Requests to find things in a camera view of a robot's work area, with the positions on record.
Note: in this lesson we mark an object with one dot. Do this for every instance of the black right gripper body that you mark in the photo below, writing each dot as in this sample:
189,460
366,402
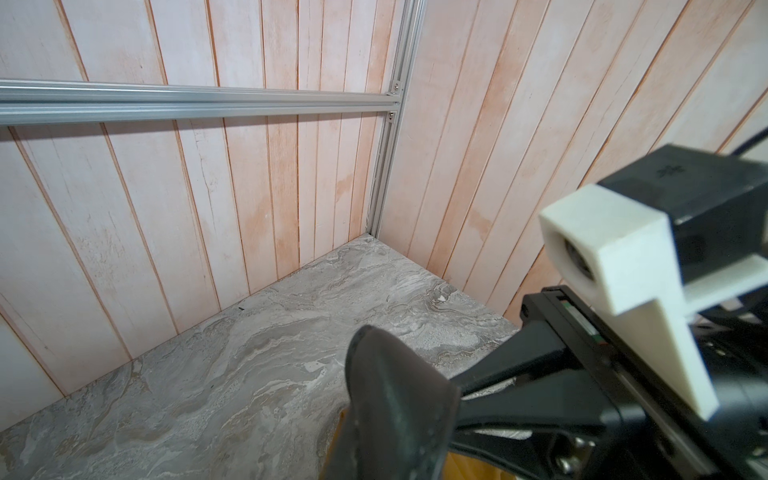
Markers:
658,435

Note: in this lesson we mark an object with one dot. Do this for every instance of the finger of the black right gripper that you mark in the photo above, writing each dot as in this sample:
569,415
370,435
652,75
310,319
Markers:
572,401
535,345

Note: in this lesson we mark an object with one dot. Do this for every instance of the mustard yellow trousers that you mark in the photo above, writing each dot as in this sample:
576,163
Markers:
468,468

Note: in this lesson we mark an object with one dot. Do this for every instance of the black leather belt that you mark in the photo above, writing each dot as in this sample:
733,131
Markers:
401,414

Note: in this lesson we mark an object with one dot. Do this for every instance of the aluminium frame rails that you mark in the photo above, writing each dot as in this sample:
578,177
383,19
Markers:
33,102

